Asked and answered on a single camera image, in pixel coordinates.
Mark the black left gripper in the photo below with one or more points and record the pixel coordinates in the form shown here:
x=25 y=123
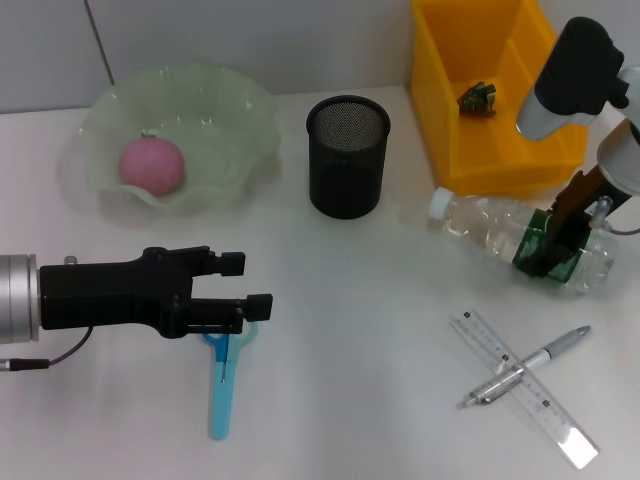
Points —
x=110 y=292

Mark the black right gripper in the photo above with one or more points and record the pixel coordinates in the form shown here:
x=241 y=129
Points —
x=580 y=200

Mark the clear water bottle green label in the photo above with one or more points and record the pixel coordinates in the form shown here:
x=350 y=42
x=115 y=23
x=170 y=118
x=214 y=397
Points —
x=480 y=225

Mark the blue scissors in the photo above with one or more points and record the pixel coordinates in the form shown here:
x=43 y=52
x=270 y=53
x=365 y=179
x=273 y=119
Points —
x=221 y=400

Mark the pink toy peach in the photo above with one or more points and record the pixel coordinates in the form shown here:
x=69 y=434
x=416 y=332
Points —
x=155 y=167

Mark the green plastic wrapper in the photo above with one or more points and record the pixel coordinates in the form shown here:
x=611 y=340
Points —
x=477 y=100

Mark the grey marker pen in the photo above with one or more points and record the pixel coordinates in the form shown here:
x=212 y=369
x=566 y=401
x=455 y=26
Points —
x=540 y=357

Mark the pale green glass fruit plate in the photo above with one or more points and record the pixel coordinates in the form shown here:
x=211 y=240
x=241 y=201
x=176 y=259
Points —
x=225 y=130

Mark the transparent plastic ruler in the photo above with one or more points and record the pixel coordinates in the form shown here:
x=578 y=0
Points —
x=550 y=410

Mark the black mesh pen holder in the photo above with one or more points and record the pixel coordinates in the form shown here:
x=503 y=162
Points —
x=345 y=170

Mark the yellow plastic storage bin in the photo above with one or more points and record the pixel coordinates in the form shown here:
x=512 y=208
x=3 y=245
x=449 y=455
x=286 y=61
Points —
x=485 y=150

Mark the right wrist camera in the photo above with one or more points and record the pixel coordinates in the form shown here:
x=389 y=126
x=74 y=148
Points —
x=575 y=70

